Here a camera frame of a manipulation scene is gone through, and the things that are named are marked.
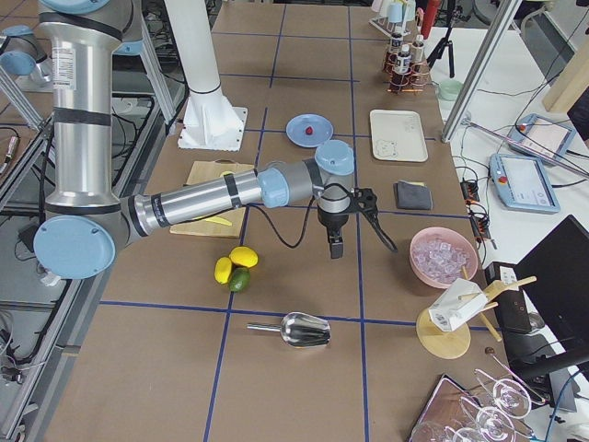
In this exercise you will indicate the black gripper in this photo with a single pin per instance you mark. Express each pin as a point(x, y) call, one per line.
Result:
point(333, 223)

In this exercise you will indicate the blue plate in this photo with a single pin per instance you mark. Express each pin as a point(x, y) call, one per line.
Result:
point(295, 130)

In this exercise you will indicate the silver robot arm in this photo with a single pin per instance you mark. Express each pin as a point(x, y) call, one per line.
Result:
point(87, 224)

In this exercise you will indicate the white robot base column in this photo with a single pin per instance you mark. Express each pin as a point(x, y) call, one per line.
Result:
point(210, 121)

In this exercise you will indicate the grey folded cloth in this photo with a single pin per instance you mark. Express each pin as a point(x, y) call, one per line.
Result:
point(412, 196)

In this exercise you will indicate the large yellow lemon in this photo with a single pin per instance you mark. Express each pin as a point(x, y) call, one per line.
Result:
point(244, 256)

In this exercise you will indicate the metal scoop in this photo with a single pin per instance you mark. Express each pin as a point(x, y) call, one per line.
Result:
point(299, 330)

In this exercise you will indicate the green lime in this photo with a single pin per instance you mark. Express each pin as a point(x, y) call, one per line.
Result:
point(239, 279)

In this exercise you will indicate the pink bowl of ice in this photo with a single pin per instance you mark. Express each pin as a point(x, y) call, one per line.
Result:
point(439, 256)

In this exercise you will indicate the small yellow lemon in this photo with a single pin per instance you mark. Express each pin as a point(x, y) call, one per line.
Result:
point(223, 270)

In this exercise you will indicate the yellow plastic knife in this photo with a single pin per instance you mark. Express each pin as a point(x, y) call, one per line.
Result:
point(217, 220)

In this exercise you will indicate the cream bear tray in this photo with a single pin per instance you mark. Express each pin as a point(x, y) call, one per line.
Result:
point(397, 136)

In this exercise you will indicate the wooden cutting board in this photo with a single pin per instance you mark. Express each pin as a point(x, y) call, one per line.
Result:
point(208, 170)

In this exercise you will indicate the green bowl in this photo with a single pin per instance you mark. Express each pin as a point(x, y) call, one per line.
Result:
point(449, 89)

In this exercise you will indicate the dark drink bottle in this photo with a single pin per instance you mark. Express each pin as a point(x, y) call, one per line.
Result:
point(416, 53)
point(402, 66)
point(395, 43)

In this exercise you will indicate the blue teach pendant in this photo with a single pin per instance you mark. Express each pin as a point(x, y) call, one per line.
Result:
point(522, 184)
point(549, 138)

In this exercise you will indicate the black monitor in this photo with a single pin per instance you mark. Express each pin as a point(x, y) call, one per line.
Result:
point(560, 295)

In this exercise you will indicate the white cup rack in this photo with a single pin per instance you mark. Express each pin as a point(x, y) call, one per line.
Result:
point(393, 16)

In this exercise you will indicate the black tripod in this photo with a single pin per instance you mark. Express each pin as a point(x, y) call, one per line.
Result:
point(445, 43)

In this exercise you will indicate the copper wire bottle rack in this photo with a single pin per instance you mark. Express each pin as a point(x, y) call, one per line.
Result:
point(417, 81)

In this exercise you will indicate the aluminium frame post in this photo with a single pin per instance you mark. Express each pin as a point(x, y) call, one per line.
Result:
point(490, 43)

